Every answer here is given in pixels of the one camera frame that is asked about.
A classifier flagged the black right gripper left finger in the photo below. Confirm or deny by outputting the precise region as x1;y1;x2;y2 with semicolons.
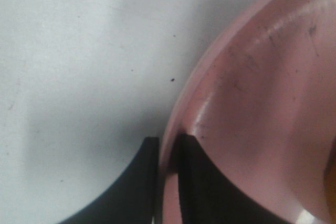
62;137;159;224

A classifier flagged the pink round plate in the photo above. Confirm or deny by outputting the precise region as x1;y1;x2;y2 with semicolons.
155;0;335;223

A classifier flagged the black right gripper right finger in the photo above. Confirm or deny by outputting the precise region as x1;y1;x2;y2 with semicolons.
176;134;287;224

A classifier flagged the toy burger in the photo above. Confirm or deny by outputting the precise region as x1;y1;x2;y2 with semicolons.
324;141;335;223

